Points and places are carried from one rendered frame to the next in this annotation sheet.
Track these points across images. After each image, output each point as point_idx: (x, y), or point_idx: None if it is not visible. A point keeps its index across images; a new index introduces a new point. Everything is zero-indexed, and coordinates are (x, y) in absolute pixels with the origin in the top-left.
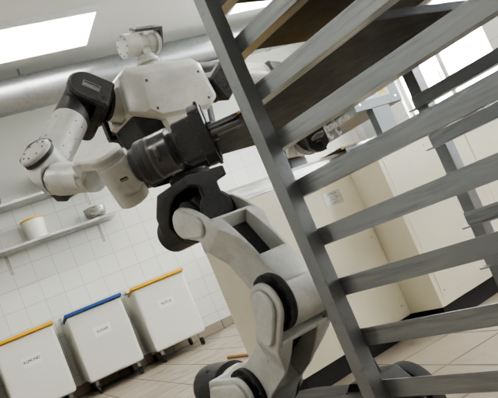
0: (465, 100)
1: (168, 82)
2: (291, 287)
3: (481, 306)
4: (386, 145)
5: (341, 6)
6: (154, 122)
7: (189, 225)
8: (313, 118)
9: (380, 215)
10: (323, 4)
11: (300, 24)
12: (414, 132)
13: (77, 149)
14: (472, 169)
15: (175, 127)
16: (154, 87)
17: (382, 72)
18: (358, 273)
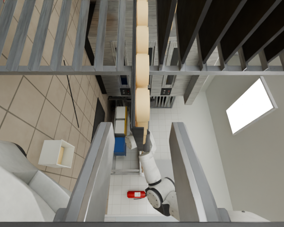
0: (104, 4)
1: (254, 221)
2: (8, 141)
3: (49, 21)
4: (101, 27)
5: (162, 14)
6: None
7: None
8: (120, 47)
9: (81, 38)
10: (160, 24)
11: (160, 36)
12: (102, 18)
13: (177, 206)
14: (87, 9)
15: None
16: (238, 214)
17: (121, 20)
18: (62, 56)
